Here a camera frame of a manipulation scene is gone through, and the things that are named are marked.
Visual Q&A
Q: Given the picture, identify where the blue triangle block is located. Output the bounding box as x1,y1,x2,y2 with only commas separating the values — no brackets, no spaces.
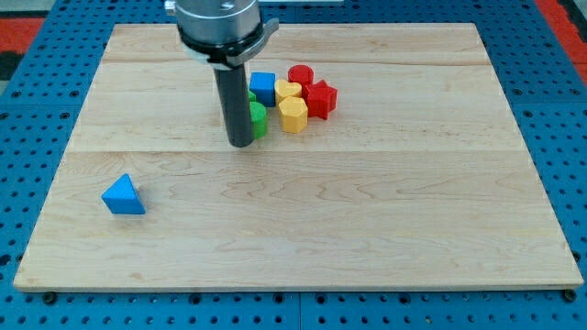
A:
101,173,146,215

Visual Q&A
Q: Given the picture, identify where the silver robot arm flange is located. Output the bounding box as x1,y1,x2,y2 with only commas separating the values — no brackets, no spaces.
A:
163,0,279,71

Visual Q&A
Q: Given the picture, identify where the yellow octagon block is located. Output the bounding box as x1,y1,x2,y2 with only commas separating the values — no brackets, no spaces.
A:
278,96,308,134

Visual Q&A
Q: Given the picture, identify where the green cylinder block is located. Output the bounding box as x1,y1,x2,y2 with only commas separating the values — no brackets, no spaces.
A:
249,102,267,139

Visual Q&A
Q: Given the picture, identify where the red star block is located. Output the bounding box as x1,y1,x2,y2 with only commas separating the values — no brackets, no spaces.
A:
303,80,338,120

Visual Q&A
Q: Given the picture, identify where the yellow heart block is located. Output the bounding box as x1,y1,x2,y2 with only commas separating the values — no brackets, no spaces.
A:
274,79,302,105

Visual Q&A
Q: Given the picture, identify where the blue cube block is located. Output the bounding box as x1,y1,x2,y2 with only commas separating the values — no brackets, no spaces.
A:
249,71,276,107

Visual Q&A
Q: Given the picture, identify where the red cylinder block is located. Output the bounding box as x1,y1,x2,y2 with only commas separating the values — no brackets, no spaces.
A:
287,64,314,86

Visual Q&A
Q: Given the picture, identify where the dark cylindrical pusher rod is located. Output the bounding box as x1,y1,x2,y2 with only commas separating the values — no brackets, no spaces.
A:
214,65,254,148

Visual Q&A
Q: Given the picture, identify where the wooden board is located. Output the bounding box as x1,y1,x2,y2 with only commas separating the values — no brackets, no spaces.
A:
14,23,583,292

